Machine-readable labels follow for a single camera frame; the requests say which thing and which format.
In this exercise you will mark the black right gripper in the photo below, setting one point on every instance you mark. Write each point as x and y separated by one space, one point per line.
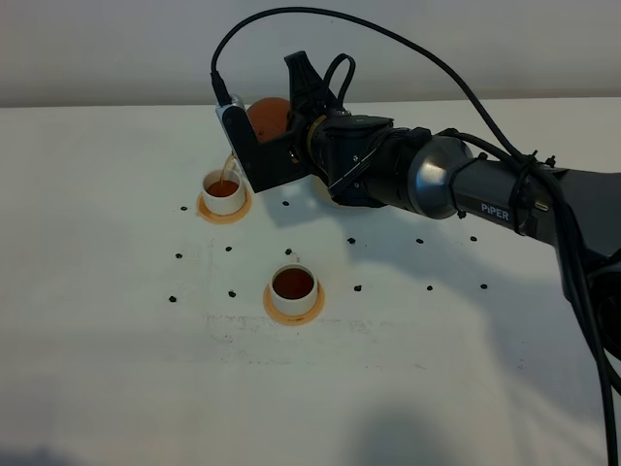
311 102

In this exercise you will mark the brown clay teapot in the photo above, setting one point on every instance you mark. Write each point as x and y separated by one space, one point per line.
268 117

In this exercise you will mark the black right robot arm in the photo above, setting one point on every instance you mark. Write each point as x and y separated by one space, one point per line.
365 161

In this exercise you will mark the beige teapot saucer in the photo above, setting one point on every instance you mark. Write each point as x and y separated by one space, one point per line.
321 192

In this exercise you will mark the far white teacup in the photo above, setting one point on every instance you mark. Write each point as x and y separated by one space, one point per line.
223 191

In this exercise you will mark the white teacup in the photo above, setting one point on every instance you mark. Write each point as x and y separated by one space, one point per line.
293 287
223 191

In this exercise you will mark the far orange coaster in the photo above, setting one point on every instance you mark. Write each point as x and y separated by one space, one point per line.
204 213

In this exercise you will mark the orange coaster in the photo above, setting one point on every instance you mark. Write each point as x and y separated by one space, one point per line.
204 213
293 318

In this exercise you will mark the near white teacup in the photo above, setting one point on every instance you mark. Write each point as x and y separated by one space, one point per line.
293 287

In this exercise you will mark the near orange coaster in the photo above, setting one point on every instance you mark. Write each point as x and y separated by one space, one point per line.
293 318

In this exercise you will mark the grey depth camera bar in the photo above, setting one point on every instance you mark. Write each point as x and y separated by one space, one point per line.
234 122

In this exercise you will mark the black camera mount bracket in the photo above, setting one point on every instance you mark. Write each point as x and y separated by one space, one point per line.
273 163

